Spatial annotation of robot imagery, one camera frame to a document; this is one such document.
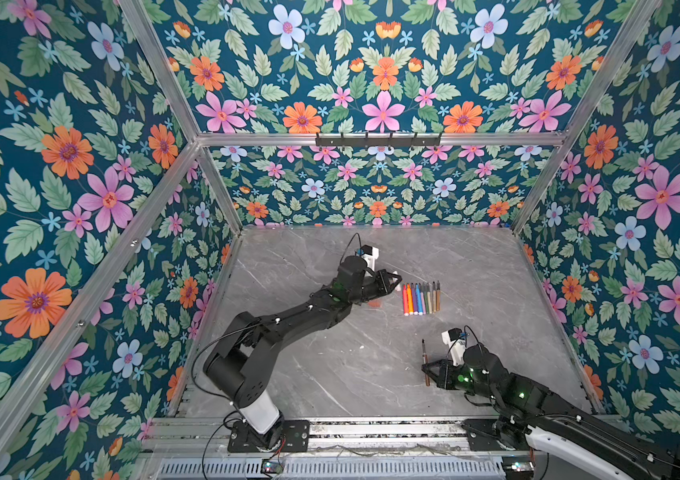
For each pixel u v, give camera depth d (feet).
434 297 3.25
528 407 1.84
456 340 2.38
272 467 2.31
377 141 3.06
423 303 3.20
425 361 2.57
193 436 2.46
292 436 2.41
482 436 2.36
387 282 2.50
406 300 3.21
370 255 2.60
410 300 3.23
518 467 2.31
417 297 3.23
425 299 3.23
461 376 2.21
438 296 3.26
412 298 3.23
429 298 3.23
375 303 3.23
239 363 1.49
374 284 2.45
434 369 2.46
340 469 2.51
